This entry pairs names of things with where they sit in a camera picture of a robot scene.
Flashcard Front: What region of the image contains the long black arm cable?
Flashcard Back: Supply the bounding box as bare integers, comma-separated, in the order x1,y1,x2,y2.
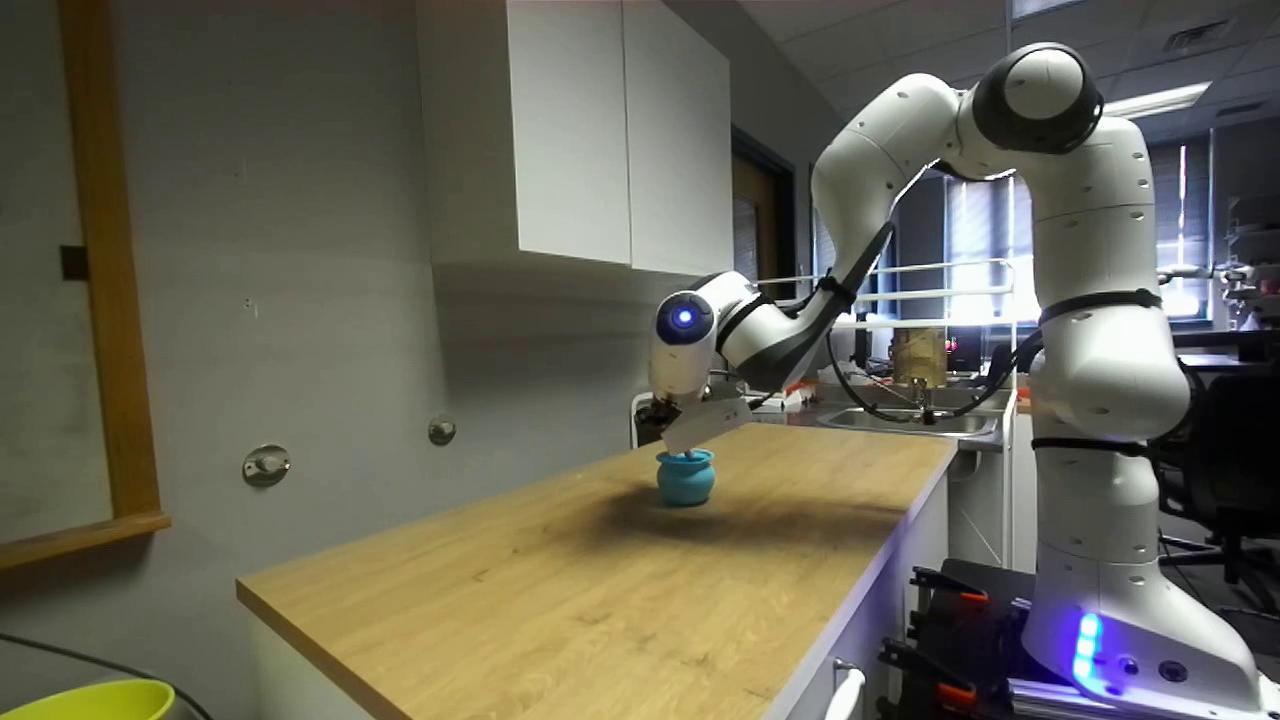
743,216,1054,430

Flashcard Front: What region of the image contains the black office chair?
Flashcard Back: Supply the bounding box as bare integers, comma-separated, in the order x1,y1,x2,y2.
1149,355,1280,621

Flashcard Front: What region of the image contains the thin black floor cable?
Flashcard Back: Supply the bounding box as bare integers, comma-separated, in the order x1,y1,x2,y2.
0,627,216,720

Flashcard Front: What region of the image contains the brown paper bag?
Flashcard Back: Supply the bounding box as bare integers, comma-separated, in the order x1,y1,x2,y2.
887,325,956,391

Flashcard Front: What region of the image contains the black clamp with orange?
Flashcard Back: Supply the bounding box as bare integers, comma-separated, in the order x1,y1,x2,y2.
879,566,1037,720

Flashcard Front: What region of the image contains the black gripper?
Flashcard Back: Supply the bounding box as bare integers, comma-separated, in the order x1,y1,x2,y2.
633,391,687,454

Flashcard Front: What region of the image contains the white drawer handle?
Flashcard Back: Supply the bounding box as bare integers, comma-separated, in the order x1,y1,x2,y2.
822,662,874,720

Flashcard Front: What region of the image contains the dark doorway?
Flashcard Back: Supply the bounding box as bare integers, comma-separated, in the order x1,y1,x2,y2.
728,125,801,292

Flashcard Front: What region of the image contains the yellow plastic bowl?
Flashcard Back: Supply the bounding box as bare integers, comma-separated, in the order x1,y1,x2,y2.
0,678,179,720

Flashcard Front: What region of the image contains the metal wall plate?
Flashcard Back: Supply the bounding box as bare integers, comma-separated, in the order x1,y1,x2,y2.
241,442,296,494

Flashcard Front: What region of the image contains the ceiling light panel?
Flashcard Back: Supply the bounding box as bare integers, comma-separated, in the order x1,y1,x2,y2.
1099,80,1216,125

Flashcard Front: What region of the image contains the white wall cabinet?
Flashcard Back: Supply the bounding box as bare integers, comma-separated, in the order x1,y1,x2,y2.
412,0,737,280

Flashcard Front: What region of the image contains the small blue vase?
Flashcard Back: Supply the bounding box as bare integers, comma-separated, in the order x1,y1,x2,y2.
650,443,722,512

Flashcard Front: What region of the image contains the white metal railing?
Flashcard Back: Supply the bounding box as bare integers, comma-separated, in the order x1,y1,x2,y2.
762,254,1049,337

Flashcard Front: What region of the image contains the wood framed whiteboard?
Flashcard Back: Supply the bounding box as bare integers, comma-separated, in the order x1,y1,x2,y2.
0,0,172,581

